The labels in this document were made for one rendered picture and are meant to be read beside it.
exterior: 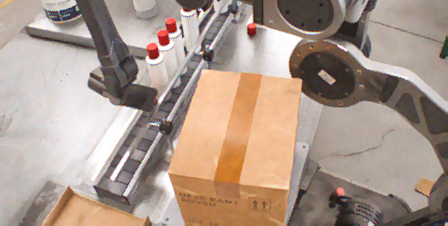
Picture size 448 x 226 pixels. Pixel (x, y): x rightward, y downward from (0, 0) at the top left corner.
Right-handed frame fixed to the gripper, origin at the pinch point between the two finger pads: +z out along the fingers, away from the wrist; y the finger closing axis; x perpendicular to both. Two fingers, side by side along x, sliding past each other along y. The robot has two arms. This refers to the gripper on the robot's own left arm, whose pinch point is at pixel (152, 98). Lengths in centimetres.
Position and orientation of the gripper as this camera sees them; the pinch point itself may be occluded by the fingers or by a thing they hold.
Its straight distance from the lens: 122.4
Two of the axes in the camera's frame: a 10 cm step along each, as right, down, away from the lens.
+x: -2.2, 9.8, 0.1
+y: -9.3, -2.1, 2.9
